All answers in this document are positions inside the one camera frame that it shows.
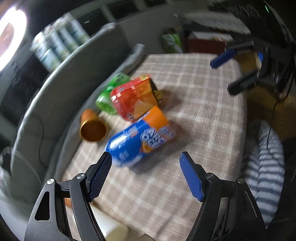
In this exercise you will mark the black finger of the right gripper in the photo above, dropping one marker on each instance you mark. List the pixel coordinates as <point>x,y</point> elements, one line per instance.
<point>246,82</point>

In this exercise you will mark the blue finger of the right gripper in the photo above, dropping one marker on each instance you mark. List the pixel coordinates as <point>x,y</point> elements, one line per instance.
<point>231,50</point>

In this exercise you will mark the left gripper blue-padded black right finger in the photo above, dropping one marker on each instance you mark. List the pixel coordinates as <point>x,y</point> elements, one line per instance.
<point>228,211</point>

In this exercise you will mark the blue orange snack cup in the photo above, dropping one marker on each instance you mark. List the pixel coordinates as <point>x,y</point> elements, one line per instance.
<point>132,144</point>

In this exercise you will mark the copper orange paper cup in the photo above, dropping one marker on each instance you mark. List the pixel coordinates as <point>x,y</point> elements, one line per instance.
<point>66,193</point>

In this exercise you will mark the white paper cup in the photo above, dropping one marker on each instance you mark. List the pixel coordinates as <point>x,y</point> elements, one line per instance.
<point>110,228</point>

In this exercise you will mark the gold-rimmed orange cup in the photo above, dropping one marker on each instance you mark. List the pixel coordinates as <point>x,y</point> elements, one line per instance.
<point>92,127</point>

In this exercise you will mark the red orange snack cup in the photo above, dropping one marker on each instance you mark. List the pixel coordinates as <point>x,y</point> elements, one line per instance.
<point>136,97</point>

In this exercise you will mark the striped blue white cloth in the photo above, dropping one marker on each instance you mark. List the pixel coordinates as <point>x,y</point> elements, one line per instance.
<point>263,167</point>

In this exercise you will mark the green carton box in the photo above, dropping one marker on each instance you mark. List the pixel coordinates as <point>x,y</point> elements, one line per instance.
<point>171,41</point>

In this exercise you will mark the grey sofa back cushion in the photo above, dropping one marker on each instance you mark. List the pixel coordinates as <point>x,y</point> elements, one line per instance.
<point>48,135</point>

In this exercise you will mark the white refill pouch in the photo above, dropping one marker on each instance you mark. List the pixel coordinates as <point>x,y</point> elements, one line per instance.
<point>65,36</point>
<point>56,44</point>
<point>75,29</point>
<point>44,53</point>

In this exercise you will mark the bright ring light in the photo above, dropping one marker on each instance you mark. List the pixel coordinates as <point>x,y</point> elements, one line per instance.
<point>13,28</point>

